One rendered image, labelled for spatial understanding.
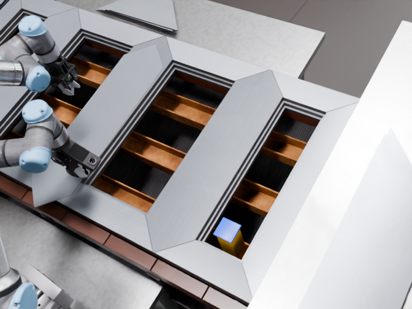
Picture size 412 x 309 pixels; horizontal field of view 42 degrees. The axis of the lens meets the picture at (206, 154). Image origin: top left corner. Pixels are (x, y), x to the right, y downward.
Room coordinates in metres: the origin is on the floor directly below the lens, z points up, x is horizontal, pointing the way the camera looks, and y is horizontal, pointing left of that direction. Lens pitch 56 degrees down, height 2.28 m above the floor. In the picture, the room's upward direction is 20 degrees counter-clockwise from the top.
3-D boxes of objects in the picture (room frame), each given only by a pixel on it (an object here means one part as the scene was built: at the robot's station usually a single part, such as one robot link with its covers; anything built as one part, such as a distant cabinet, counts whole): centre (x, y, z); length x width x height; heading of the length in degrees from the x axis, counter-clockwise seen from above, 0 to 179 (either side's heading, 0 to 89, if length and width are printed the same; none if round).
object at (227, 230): (0.66, 0.01, 0.88); 0.06 x 0.06 x 0.02; 43
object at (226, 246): (0.66, 0.01, 0.78); 0.05 x 0.05 x 0.19; 43
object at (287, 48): (1.71, -0.08, 0.73); 1.20 x 0.26 x 0.03; 43
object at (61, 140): (1.03, 0.40, 1.09); 0.08 x 0.08 x 0.05
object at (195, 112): (1.39, 0.13, 0.70); 1.66 x 0.08 x 0.05; 43
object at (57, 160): (1.04, 0.40, 1.01); 0.09 x 0.08 x 0.12; 43
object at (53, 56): (1.38, 0.37, 1.09); 0.08 x 0.08 x 0.05
